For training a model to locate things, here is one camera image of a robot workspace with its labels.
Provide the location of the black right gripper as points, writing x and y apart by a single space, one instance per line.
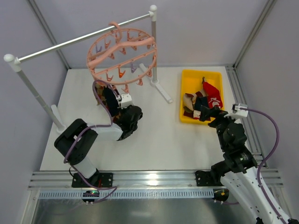
210 112

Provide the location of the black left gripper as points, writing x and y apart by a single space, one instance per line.
112 102

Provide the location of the red sock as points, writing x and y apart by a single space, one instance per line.
213 95

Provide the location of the navy santa sock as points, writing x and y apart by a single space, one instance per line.
200 101

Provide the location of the beige maroon striped sock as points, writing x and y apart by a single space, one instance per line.
201 93

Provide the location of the pink round clip hanger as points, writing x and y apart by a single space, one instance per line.
122 57

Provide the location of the brown argyle sock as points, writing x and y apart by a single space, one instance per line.
117 117

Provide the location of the tan orange argyle sock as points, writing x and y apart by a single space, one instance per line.
100 94

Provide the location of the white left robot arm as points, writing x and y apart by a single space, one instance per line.
77 140

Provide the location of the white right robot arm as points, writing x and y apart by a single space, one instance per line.
239 172

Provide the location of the yellow plastic tray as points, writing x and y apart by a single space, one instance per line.
199 88

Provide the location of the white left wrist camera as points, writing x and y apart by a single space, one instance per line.
124 100

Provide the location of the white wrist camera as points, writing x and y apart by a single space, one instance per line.
124 100
239 111

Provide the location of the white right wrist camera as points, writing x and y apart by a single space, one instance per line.
239 111

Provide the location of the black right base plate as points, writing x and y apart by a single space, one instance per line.
204 179

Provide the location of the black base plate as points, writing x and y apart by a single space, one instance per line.
99 180
204 179

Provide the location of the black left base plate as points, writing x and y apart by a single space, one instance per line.
99 180

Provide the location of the white slotted cable duct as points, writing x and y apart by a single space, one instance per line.
128 194

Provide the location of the aluminium rail frame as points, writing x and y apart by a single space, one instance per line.
163 153

